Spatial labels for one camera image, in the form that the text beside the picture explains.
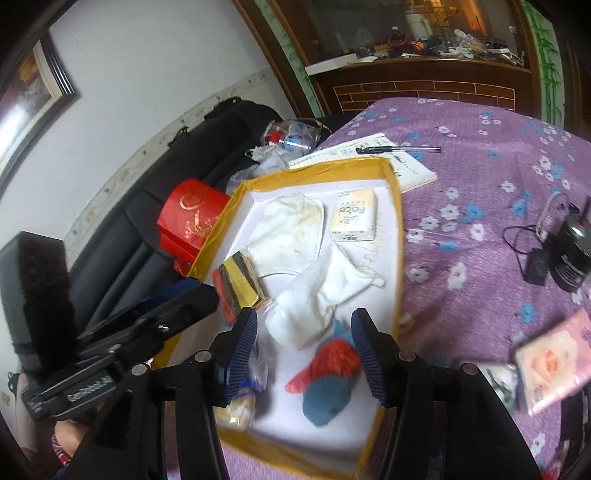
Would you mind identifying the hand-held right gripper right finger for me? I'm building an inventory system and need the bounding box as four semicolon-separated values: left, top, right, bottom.
350;308;543;480

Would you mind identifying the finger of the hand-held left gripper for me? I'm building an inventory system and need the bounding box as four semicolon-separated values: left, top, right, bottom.
78;279;220;347

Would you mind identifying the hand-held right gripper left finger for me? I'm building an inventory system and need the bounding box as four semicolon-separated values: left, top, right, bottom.
90;307;259;480

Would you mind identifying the red plastic bag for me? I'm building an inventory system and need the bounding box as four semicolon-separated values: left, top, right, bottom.
286;337;363;395

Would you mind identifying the blue-grey towel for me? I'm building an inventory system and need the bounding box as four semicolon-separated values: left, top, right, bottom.
300;318;358;428

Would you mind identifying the zip bag of coloured sponges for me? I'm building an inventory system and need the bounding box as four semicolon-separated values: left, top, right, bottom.
212;249;269;326

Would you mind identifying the yellow-taped white box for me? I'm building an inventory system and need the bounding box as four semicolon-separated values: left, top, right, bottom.
150;157;407;480

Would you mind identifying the white towel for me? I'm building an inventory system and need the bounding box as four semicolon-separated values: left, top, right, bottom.
265;240;386;349

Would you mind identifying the stained white cloth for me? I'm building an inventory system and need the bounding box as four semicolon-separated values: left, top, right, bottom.
247;193;326;278

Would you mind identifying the white soap box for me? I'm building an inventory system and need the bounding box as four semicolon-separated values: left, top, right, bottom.
329;188;378;243

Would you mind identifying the pink tissue pack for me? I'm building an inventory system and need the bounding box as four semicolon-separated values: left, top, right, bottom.
515;307;591;414

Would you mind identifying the person's left forearm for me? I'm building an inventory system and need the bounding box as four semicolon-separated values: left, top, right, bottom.
51;415;93;476

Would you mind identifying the red gift bag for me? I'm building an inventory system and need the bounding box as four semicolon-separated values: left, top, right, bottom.
156;179;232;278

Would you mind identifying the dark fuzzy box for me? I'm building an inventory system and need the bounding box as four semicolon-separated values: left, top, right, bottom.
0;231;75;379

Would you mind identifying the black sofa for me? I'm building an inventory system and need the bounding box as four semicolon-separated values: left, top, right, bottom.
69;97;333;324

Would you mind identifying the white plastic bag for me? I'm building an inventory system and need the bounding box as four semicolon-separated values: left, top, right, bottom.
225;145;296;195

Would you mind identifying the purple floral tablecloth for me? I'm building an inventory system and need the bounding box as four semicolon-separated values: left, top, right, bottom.
222;96;591;480

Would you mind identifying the black power adapter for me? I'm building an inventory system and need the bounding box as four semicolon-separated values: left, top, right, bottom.
502;224;552;287

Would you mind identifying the white notebook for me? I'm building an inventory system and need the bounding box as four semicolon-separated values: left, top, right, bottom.
287;133;438;193

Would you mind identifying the clear plastic bag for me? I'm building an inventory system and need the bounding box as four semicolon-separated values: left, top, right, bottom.
261;117;324;158

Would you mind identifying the black pen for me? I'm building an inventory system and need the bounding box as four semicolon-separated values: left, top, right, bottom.
355;145;441;154

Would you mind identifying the black motor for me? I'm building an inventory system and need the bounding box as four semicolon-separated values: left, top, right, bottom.
545;191;591;292

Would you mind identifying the framed picture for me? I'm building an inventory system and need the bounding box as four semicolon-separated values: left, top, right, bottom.
0;28;81;185

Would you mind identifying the wooden glass cabinet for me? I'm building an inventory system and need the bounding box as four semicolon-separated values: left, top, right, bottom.
231;0;583;121

